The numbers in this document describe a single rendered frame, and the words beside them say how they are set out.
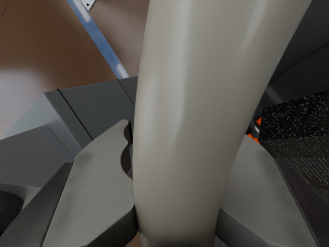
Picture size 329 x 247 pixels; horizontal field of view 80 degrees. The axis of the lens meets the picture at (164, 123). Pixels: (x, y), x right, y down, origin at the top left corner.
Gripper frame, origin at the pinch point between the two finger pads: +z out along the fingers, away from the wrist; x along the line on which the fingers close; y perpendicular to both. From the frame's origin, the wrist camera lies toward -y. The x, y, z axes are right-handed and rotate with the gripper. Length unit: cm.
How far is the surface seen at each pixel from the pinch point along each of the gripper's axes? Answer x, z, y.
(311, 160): 42, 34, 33
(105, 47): -43, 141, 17
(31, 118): -46, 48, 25
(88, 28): -56, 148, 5
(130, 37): -24, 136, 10
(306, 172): 43, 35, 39
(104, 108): -26, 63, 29
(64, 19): -76, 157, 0
